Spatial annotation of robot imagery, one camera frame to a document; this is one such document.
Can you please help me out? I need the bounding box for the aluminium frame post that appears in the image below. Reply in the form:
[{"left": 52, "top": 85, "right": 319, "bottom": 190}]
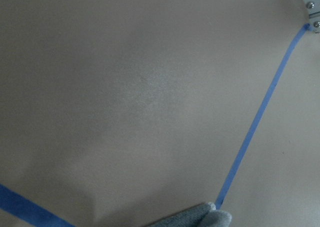
[{"left": 302, "top": 0, "right": 320, "bottom": 34}]

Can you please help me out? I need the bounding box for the pink and grey towel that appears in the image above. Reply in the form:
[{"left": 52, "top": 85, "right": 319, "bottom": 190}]
[{"left": 148, "top": 202, "right": 232, "bottom": 227}]

